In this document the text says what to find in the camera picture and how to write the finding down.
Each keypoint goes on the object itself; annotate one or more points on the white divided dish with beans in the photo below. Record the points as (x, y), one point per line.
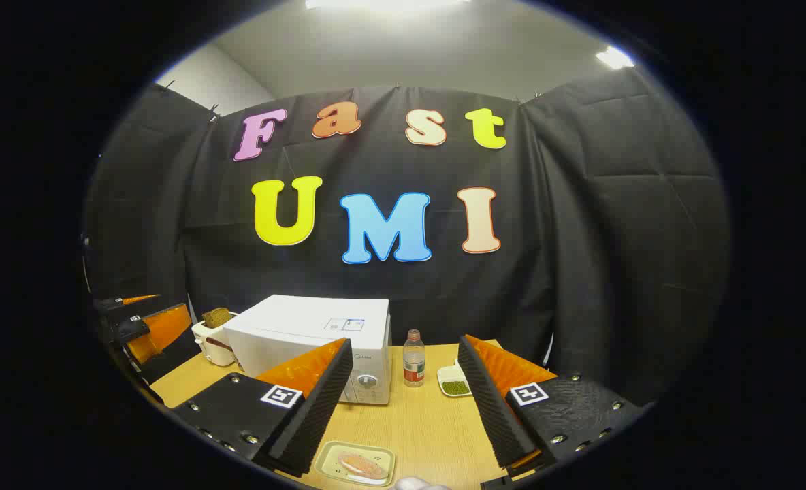
(454, 386)

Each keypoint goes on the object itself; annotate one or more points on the pale green square plate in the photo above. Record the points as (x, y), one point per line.
(328, 459)

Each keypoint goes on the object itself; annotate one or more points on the brown bread slice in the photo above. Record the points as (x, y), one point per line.
(218, 316)

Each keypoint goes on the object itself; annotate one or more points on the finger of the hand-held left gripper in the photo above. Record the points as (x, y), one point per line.
(161, 330)
(137, 299)

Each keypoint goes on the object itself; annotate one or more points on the white microwave oven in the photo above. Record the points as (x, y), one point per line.
(287, 327)

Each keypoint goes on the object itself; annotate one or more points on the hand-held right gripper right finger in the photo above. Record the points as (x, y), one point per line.
(495, 408)

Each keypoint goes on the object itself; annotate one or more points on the white toaster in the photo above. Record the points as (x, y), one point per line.
(214, 346)

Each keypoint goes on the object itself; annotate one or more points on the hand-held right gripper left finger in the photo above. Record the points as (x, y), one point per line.
(311, 408)

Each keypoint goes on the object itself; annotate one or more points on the ceiling light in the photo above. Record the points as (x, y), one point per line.
(614, 58)

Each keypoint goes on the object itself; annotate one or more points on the clear plastic bottle red label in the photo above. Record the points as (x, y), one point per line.
(414, 361)

